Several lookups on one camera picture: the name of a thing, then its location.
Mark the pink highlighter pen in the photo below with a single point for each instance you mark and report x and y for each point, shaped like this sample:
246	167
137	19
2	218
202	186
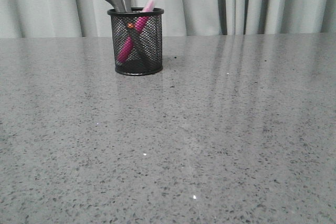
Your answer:
136	27

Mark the black mesh pen holder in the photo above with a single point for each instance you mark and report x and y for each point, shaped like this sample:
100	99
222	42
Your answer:
151	37

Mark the grey curtain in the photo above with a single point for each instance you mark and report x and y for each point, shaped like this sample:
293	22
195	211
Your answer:
88	18

